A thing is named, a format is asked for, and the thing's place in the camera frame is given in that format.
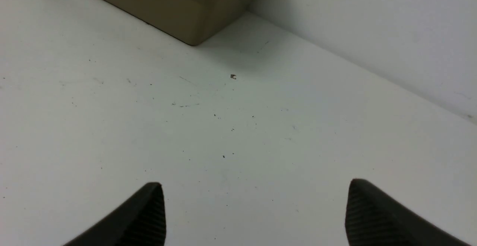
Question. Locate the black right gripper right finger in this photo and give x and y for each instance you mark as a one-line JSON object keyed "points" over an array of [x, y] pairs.
{"points": [[373, 218]]}

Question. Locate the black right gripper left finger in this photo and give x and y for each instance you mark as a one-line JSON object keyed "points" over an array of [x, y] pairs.
{"points": [[139, 221]]}

